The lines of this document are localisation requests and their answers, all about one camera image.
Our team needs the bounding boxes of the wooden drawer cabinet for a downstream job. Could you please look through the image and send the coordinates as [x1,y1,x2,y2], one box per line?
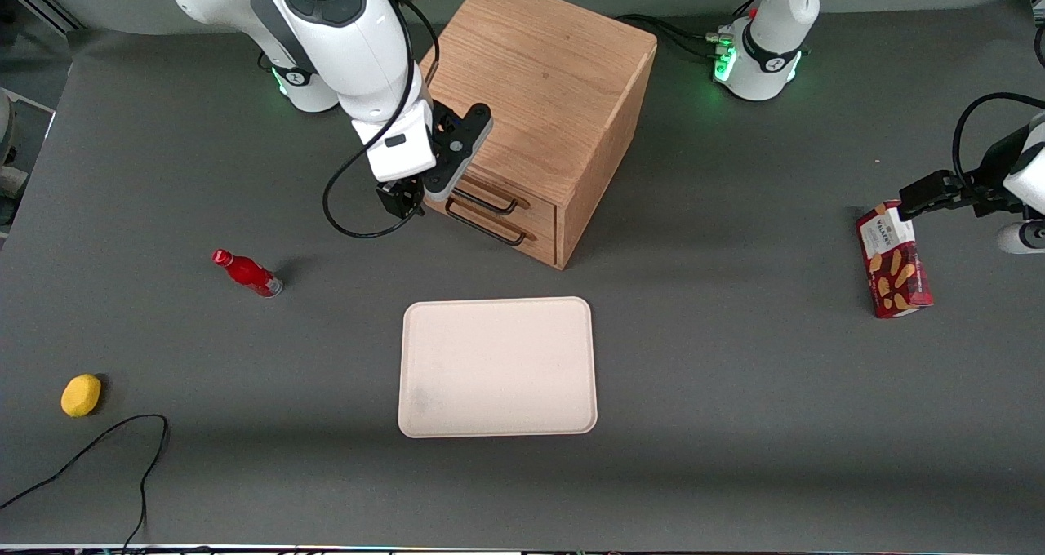
[416,0,659,271]

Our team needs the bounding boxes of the red tartan shortbread box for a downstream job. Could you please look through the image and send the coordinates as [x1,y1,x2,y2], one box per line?
[856,201,935,320]

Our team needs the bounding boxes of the red bottle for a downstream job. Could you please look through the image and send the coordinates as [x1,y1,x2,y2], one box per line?
[211,249,284,299]

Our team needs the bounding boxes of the beige plastic tray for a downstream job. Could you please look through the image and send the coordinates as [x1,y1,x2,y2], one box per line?
[398,296,598,439]

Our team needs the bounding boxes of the yellow lemon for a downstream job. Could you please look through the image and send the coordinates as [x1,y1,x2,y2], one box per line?
[60,374,103,419]

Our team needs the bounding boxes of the grey background equipment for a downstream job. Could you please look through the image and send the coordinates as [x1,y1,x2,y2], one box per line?
[0,88,31,205]

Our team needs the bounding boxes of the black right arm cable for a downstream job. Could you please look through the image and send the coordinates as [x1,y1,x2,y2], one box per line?
[322,0,442,240]

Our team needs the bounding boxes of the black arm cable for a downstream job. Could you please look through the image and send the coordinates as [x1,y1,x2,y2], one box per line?
[951,92,1045,198]
[322,0,442,240]

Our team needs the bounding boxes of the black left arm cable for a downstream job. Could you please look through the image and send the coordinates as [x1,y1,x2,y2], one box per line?
[951,92,1045,198]

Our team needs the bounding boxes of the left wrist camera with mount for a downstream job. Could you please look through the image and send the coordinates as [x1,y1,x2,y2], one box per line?
[996,220,1045,255]

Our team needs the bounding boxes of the black left base cables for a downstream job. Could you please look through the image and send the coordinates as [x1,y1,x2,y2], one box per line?
[616,0,764,62]

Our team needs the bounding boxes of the thin black cable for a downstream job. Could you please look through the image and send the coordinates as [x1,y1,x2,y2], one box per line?
[0,414,170,552]

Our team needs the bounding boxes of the aluminium frame rail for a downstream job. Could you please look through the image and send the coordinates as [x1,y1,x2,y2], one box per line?
[0,0,84,35]

